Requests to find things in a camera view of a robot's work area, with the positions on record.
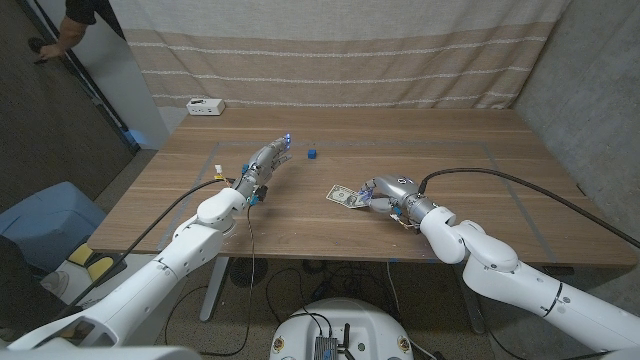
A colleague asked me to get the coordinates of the grey electronics box on torso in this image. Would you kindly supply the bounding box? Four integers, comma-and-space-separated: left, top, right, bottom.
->
313, 335, 340, 360

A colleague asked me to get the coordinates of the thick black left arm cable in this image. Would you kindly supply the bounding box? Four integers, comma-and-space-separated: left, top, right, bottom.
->
54, 177, 235, 321

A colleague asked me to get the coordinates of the black cable to torso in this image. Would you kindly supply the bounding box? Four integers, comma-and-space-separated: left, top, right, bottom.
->
264, 267, 334, 339

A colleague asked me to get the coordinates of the person's forearm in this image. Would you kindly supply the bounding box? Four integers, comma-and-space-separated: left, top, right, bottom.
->
53, 14, 90, 54

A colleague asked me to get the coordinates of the black door handle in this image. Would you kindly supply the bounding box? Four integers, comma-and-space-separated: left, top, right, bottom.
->
27, 37, 47, 64

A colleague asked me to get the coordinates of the person's black shirt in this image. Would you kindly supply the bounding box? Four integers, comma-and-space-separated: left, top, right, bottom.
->
64, 0, 126, 41

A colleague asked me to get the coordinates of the thin black left wrist cable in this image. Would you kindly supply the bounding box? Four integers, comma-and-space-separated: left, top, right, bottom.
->
199, 204, 256, 357

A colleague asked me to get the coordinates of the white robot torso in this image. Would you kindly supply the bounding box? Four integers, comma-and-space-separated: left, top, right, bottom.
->
269, 297, 415, 360

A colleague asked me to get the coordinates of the round black floor fan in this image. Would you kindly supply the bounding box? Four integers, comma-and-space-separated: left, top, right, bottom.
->
229, 257, 269, 289

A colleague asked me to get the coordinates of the one dollar bill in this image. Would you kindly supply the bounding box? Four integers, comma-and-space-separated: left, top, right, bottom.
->
325, 184, 371, 210

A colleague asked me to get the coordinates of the white round floor device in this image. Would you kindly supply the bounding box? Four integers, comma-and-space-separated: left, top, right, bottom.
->
40, 269, 71, 300

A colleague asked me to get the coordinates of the yellow floor pad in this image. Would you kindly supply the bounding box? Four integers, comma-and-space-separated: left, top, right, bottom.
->
87, 255, 115, 282
68, 243, 95, 266

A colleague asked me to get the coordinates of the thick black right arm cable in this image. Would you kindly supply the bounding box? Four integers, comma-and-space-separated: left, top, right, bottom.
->
418, 167, 640, 250

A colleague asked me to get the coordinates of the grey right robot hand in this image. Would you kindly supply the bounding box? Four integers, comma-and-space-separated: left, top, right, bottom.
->
357, 174, 437, 231

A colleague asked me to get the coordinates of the grey table leg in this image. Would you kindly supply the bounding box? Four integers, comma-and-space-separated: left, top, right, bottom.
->
452, 263, 487, 335

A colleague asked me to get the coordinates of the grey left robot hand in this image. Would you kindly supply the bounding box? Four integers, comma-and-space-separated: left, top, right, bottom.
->
232, 133, 294, 206

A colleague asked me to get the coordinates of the white table leg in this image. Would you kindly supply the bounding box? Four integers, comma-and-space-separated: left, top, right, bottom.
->
199, 256, 231, 322

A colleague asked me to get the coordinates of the beige striped backdrop cloth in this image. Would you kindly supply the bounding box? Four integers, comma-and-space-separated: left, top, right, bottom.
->
108, 0, 571, 110

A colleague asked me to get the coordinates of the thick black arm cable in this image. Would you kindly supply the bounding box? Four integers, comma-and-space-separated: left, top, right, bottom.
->
418, 167, 640, 250
54, 177, 235, 321

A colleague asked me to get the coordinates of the person's hand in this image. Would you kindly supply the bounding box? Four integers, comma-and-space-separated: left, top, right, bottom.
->
38, 43, 67, 63

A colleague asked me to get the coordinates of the white power strip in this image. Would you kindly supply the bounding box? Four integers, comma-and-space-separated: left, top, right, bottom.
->
185, 97, 226, 117

